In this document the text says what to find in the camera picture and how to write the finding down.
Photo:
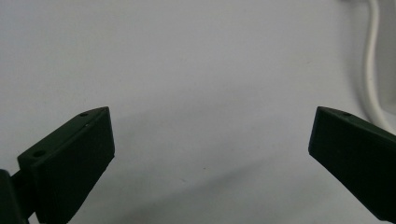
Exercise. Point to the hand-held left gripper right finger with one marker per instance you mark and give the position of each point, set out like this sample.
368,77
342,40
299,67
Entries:
358,149

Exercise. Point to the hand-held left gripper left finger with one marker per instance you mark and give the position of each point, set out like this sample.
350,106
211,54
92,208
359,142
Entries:
71,158

